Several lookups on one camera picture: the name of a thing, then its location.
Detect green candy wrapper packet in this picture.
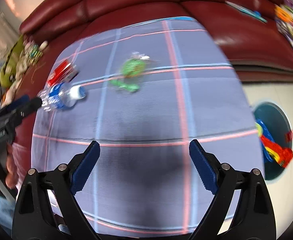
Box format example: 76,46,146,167
109,51,154,93

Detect red soda can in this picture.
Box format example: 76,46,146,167
46,60,79,87

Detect beige plush toy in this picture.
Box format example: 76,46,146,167
1,36,48,108

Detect dark red leather sofa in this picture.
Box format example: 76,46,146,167
11,0,293,160

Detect clear blue label water bottle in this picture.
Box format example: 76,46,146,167
37,82,86,112

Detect teal book on sofa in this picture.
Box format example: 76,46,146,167
225,1,267,23

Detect person left hand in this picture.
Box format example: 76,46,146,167
5,144,19,189

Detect green plush toy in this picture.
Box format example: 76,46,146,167
0,35,24,88

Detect red yellow snack bag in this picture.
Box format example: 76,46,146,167
265,141,293,168

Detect red label on bin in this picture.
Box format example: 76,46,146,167
285,130,293,143

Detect teal round trash bin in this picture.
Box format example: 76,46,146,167
252,100,292,181

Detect blue plaid tablecloth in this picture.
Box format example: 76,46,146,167
31,17,264,237

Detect blue plastic tray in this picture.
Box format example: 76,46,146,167
255,119,274,163

